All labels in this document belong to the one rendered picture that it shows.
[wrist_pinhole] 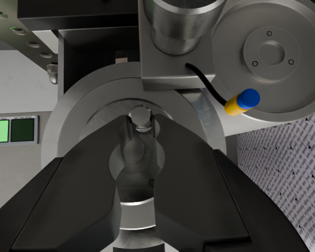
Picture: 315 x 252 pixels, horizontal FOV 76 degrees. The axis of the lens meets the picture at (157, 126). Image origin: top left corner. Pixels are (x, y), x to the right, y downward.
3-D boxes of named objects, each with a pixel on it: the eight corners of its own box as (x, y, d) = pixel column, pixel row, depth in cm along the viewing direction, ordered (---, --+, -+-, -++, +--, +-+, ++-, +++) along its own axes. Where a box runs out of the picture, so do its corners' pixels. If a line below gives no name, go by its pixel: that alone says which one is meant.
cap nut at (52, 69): (58, 63, 49) (58, 81, 48) (65, 69, 52) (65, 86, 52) (43, 64, 49) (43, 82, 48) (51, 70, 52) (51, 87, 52)
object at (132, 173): (56, 175, 14) (107, 80, 15) (69, 172, 16) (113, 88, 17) (155, 225, 13) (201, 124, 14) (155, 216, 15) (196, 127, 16)
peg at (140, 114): (131, 130, 11) (125, 107, 12) (136, 134, 14) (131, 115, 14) (155, 124, 11) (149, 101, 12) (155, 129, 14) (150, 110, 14)
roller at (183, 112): (201, 72, 16) (215, 224, 15) (173, 120, 42) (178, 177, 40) (55, 81, 16) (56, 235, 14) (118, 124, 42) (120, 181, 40)
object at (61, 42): (64, -89, 19) (63, 100, 17) (114, 42, 43) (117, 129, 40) (59, -89, 19) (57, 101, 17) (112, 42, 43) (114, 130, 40)
